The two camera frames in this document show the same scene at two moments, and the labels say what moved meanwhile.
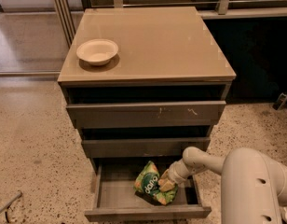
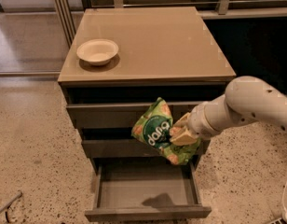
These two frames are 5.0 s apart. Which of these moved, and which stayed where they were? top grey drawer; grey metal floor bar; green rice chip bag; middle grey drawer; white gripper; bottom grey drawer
Moved: white gripper; green rice chip bag
Stayed: bottom grey drawer; top grey drawer; grey metal floor bar; middle grey drawer
